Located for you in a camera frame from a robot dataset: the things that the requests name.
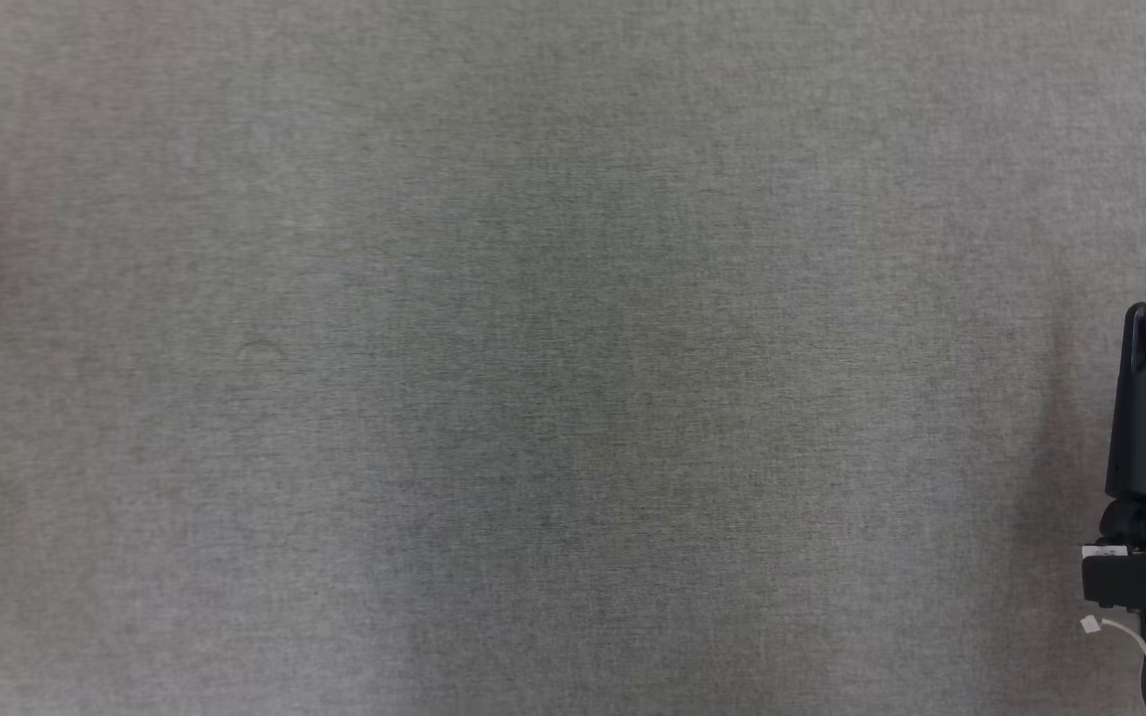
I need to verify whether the white tagged cable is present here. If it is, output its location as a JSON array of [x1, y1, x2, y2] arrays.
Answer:
[[1079, 616, 1146, 670]]

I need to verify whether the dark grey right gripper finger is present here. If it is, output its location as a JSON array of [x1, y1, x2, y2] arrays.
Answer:
[[1104, 302, 1146, 502]]

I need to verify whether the grey fabric sofa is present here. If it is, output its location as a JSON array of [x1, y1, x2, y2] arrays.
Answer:
[[0, 0, 1146, 716]]

